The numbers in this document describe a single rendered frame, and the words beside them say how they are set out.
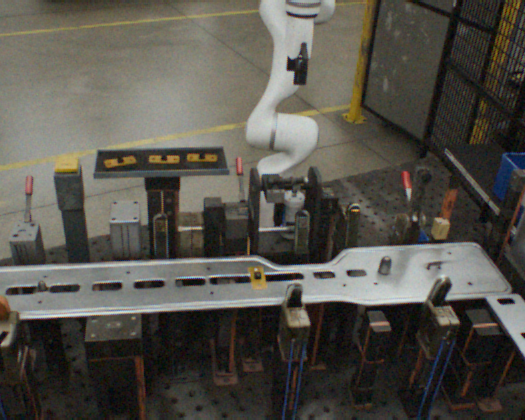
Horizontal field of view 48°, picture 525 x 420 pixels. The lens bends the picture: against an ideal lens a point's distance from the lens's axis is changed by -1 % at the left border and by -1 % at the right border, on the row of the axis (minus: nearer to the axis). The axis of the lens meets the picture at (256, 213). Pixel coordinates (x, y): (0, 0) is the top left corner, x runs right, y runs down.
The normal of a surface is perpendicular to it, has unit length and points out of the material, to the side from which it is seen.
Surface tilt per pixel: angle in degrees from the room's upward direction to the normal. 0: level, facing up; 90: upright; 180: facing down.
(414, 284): 0
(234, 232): 90
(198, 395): 0
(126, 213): 0
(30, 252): 90
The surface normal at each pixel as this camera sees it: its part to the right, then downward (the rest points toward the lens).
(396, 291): 0.06, -0.83
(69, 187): 0.15, 0.56
